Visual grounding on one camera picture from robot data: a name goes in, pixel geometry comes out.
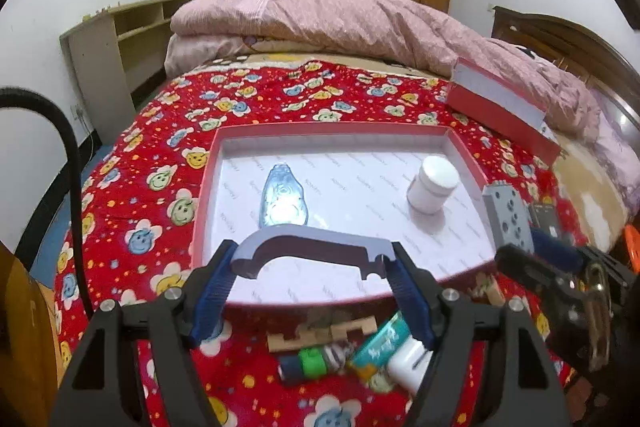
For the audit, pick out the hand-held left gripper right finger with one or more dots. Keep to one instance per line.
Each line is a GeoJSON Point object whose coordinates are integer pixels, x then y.
{"type": "Point", "coordinates": [407, 297]}

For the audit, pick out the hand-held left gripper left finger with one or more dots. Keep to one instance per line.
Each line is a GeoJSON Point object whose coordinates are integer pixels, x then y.
{"type": "Point", "coordinates": [215, 292]}

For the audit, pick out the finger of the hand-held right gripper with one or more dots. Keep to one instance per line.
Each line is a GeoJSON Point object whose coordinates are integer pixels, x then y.
{"type": "Point", "coordinates": [530, 267]}
{"type": "Point", "coordinates": [555, 252]}

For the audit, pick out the teal cartoon lighter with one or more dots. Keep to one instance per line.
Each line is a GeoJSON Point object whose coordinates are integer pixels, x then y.
{"type": "Point", "coordinates": [382, 347]}

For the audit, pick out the grey block with holes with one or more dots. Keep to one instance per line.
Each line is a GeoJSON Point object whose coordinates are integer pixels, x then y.
{"type": "Point", "coordinates": [507, 212]}

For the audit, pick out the white plastic case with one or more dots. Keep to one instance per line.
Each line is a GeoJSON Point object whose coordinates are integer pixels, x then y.
{"type": "Point", "coordinates": [407, 364]}

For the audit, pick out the grey plastic arch part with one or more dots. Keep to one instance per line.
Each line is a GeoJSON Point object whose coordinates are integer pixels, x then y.
{"type": "Point", "coordinates": [310, 242]}

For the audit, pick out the shallow red box tray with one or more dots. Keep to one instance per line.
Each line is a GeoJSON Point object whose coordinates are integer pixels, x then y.
{"type": "Point", "coordinates": [350, 177]}

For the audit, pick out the orange plastic object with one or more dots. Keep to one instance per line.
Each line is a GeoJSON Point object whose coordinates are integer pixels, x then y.
{"type": "Point", "coordinates": [632, 247]}

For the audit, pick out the white plastic jar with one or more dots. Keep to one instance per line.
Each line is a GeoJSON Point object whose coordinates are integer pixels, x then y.
{"type": "Point", "coordinates": [432, 187]}

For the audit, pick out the clear blue correction tape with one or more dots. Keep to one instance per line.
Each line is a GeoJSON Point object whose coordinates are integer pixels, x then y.
{"type": "Point", "coordinates": [282, 197]}

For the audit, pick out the green taped dark cylinder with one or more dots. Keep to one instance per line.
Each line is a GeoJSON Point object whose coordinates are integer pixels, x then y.
{"type": "Point", "coordinates": [310, 364]}

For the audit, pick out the lavender pillow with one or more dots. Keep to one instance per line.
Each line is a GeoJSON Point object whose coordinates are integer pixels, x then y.
{"type": "Point", "coordinates": [617, 147]}

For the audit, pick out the red box lid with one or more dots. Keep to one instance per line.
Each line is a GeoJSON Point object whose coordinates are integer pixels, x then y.
{"type": "Point", "coordinates": [500, 117]}

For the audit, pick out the red smiley flower blanket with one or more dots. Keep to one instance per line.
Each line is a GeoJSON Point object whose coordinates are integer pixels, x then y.
{"type": "Point", "coordinates": [165, 147]}

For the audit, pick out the brown wooden furniture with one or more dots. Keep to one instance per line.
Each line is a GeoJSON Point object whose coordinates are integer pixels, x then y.
{"type": "Point", "coordinates": [25, 337]}

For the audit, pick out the dark wooden headboard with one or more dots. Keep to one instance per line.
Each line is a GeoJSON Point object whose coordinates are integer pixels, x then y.
{"type": "Point", "coordinates": [570, 42]}

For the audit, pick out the beige open shelf unit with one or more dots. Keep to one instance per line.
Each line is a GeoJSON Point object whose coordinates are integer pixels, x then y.
{"type": "Point", "coordinates": [95, 52]}

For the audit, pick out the pink quilt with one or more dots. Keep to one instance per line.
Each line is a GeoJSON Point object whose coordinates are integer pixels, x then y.
{"type": "Point", "coordinates": [350, 22]}

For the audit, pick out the white wall socket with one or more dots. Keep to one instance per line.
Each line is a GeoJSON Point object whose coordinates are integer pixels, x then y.
{"type": "Point", "coordinates": [77, 112]}

